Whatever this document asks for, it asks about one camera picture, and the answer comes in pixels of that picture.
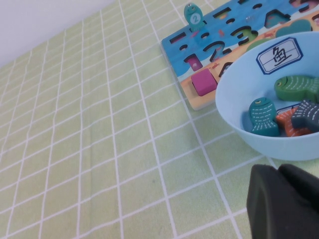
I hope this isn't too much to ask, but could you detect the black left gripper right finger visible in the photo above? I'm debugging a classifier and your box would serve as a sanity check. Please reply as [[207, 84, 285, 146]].
[[278, 163, 319, 215]]

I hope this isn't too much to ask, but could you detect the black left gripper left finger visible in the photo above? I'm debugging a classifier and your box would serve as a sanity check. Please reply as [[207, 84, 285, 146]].
[[246, 164, 319, 239]]

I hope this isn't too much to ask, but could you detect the dark grey fish nine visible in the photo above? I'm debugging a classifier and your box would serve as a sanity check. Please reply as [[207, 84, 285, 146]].
[[291, 99, 319, 134]]

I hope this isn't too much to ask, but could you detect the light blue plastic bowl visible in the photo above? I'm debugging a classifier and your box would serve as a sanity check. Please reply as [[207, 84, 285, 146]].
[[214, 31, 319, 161]]

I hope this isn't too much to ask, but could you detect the blue wooden puzzle board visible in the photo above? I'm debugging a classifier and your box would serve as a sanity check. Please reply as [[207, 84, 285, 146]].
[[160, 0, 319, 112]]

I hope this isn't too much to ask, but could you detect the orange wooden fish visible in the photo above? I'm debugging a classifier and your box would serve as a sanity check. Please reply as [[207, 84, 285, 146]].
[[275, 106, 312, 137]]

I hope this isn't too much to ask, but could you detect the green wooden fish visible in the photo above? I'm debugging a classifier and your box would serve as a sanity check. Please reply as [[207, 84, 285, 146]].
[[274, 75, 319, 103]]

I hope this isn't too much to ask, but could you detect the paper label fish character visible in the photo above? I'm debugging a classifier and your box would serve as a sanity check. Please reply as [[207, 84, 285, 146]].
[[256, 37, 305, 75]]

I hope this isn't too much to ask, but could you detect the magenta rectangle block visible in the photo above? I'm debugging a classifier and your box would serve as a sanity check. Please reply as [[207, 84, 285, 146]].
[[190, 68, 218, 97]]

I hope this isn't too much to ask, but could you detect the teal heart block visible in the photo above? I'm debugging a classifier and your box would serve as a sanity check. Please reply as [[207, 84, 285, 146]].
[[275, 19, 314, 38]]

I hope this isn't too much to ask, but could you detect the teal fish peg two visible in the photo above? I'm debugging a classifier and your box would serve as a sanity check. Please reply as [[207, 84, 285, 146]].
[[183, 2, 206, 32]]

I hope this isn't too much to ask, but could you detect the green grid tablecloth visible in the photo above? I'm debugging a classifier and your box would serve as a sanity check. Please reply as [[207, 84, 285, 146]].
[[0, 0, 319, 239]]

